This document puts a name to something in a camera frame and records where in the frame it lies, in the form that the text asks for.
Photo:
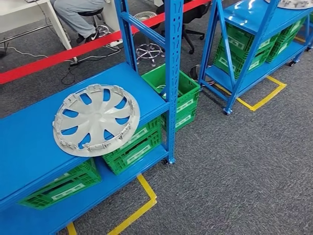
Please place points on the blue metal shelf rack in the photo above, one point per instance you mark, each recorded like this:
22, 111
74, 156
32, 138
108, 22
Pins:
29, 146

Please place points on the green plastic crate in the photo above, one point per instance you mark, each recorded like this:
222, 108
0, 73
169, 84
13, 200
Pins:
63, 188
136, 149
188, 90
183, 120
239, 40
232, 65
280, 48
292, 29

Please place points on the chrome chair wheel base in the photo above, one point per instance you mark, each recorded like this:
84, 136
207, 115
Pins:
148, 52

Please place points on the silver wheel hubcap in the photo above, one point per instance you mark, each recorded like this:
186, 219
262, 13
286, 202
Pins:
293, 4
97, 120

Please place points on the yellow floor tape square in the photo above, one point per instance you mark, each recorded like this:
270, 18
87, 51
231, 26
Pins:
146, 194

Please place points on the small white power strip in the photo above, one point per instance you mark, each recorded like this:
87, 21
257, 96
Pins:
115, 42

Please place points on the black office chair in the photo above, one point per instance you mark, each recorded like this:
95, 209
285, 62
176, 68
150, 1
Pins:
193, 16

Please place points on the white table leg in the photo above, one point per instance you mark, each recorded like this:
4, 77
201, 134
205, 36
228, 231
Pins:
58, 29
110, 14

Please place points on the black round stool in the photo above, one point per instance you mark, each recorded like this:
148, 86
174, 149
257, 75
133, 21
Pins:
91, 13

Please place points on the person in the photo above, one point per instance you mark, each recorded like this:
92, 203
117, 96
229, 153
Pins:
73, 14

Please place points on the red barrier belt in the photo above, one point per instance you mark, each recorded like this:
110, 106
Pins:
48, 61

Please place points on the blue metal rack frame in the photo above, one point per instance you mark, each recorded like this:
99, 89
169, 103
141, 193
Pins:
244, 13

